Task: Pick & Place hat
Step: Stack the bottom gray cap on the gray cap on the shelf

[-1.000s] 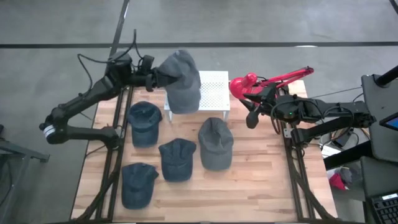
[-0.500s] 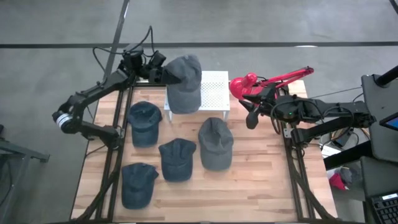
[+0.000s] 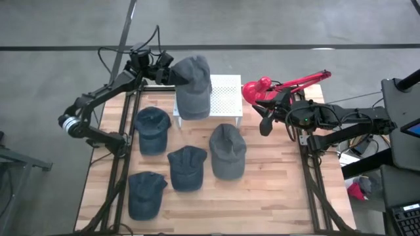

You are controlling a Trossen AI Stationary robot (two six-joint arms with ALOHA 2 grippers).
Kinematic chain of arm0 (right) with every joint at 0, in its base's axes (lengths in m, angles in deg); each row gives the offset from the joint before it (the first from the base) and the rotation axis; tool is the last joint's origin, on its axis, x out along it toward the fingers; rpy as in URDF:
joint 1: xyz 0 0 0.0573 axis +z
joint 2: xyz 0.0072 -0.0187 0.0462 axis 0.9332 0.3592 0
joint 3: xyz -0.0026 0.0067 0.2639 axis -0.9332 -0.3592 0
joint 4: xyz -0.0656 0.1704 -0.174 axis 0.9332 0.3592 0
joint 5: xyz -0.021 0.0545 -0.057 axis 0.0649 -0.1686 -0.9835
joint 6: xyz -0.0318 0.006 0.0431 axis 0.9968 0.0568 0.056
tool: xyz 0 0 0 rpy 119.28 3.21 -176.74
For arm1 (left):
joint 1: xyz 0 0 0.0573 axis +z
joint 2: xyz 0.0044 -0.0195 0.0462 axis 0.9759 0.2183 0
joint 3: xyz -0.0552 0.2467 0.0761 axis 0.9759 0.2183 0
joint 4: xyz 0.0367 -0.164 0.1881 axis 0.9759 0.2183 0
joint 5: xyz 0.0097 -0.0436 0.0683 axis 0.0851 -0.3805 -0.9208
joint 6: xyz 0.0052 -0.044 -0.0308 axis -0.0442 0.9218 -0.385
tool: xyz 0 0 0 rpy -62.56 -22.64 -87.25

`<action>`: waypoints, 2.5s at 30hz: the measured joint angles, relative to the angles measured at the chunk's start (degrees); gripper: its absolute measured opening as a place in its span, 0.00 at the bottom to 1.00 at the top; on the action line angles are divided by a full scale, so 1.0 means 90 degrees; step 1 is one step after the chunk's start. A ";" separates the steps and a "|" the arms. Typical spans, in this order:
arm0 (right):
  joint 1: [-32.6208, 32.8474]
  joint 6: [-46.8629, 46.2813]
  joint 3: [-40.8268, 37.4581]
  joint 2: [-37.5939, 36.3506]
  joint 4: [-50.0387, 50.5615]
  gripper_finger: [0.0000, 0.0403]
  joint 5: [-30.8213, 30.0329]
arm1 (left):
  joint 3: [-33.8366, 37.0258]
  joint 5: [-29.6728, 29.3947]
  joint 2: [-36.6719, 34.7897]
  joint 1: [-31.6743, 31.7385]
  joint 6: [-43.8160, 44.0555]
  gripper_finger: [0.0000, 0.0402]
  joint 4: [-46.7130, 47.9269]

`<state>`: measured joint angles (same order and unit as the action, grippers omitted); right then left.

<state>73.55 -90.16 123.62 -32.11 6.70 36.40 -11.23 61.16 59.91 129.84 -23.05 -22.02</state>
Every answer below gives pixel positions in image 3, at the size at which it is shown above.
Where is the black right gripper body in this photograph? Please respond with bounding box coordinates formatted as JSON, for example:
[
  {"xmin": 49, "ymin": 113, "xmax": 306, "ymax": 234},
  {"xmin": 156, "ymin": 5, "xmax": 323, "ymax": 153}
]
[{"xmin": 272, "ymin": 88, "xmax": 321, "ymax": 132}]

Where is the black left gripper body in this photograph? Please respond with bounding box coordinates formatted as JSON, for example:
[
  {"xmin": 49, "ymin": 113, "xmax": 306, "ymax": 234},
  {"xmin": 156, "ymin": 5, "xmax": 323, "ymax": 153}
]
[{"xmin": 124, "ymin": 62, "xmax": 165, "ymax": 83}]

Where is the grey baseball cap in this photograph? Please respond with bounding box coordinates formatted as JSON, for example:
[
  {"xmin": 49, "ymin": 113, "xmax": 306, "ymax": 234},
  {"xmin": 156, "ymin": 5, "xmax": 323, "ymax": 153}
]
[
  {"xmin": 170, "ymin": 54, "xmax": 213, "ymax": 121},
  {"xmin": 209, "ymin": 123, "xmax": 247, "ymax": 180}
]

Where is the dark blue baseball cap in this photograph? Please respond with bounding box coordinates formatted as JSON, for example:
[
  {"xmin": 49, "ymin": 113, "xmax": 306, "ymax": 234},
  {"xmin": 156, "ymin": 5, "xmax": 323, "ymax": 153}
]
[
  {"xmin": 134, "ymin": 106, "xmax": 172, "ymax": 156},
  {"xmin": 167, "ymin": 145, "xmax": 208, "ymax": 193},
  {"xmin": 127, "ymin": 171, "xmax": 169, "ymax": 221}
]

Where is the red desk lamp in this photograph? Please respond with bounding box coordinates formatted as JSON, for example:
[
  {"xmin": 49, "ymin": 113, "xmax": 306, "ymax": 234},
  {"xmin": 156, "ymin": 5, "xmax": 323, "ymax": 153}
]
[{"xmin": 241, "ymin": 69, "xmax": 332, "ymax": 108}]

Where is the white perforated metal shelf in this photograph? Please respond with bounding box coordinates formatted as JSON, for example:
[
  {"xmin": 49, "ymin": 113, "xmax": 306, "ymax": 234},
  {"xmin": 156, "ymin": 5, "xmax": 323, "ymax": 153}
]
[{"xmin": 173, "ymin": 74, "xmax": 243, "ymax": 128}]

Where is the white paper sheet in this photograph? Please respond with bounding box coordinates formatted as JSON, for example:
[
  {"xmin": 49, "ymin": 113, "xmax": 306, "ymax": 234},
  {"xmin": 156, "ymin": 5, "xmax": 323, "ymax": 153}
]
[{"xmin": 339, "ymin": 152, "xmax": 361, "ymax": 168}]

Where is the black power adapter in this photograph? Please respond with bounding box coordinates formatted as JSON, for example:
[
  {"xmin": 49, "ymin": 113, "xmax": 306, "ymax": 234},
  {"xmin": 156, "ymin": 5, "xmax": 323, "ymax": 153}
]
[{"xmin": 350, "ymin": 139, "xmax": 373, "ymax": 157}]

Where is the black desk beam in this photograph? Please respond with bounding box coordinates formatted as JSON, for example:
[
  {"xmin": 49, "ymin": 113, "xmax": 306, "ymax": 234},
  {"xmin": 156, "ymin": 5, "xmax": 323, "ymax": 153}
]
[{"xmin": 341, "ymin": 149, "xmax": 394, "ymax": 180}]

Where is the red cloth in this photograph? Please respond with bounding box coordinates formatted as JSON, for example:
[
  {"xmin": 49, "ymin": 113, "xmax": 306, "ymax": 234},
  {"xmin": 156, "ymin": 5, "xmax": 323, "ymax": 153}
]
[{"xmin": 347, "ymin": 182, "xmax": 367, "ymax": 201}]

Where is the grey cloth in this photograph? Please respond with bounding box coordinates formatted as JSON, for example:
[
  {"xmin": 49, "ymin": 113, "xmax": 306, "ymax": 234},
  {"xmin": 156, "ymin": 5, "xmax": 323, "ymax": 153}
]
[{"xmin": 357, "ymin": 176, "xmax": 373, "ymax": 194}]

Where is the black desk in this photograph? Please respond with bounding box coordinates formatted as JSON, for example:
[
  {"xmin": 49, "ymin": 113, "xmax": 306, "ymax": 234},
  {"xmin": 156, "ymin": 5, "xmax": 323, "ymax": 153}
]
[{"xmin": 380, "ymin": 77, "xmax": 420, "ymax": 236}]

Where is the computer monitor blue screen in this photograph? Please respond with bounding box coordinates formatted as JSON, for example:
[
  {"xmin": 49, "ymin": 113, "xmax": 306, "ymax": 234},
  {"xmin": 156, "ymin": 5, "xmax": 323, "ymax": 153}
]
[{"xmin": 400, "ymin": 117, "xmax": 420, "ymax": 138}]

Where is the black monitor pole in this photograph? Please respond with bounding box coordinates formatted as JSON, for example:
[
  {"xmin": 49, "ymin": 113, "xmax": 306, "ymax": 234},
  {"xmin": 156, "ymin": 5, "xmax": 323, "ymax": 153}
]
[{"xmin": 395, "ymin": 68, "xmax": 420, "ymax": 92}]

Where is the black keyboard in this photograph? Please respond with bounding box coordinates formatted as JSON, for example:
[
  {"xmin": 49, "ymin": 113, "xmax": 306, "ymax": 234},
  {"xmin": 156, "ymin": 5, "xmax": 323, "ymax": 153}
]
[{"xmin": 390, "ymin": 203, "xmax": 420, "ymax": 236}]

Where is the grey metal table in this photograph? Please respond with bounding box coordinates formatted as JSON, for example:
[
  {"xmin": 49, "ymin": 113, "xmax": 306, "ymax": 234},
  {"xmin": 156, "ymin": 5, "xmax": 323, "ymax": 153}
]
[{"xmin": 0, "ymin": 144, "xmax": 53, "ymax": 236}]

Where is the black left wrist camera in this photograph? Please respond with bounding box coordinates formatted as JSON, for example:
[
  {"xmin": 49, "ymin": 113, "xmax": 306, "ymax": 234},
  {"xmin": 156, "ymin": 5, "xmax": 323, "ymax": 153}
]
[{"xmin": 129, "ymin": 42, "xmax": 152, "ymax": 66}]

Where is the thin grey cable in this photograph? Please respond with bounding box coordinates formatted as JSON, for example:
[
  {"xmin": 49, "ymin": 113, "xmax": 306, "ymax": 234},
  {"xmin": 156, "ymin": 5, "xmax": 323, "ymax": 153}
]
[{"xmin": 327, "ymin": 90, "xmax": 384, "ymax": 104}]

